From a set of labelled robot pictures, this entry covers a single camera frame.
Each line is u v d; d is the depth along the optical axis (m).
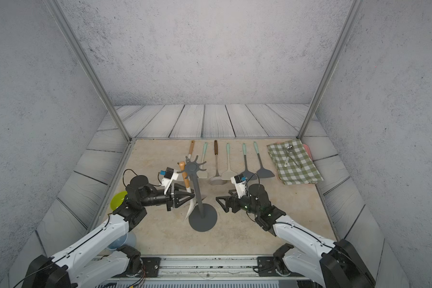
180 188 0.69
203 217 0.86
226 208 0.70
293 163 1.07
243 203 0.71
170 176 0.64
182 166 0.58
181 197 0.69
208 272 0.73
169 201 0.62
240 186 0.71
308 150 1.12
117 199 0.91
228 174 1.03
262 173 1.04
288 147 1.15
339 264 0.40
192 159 0.60
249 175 0.69
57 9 0.70
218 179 0.99
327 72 0.89
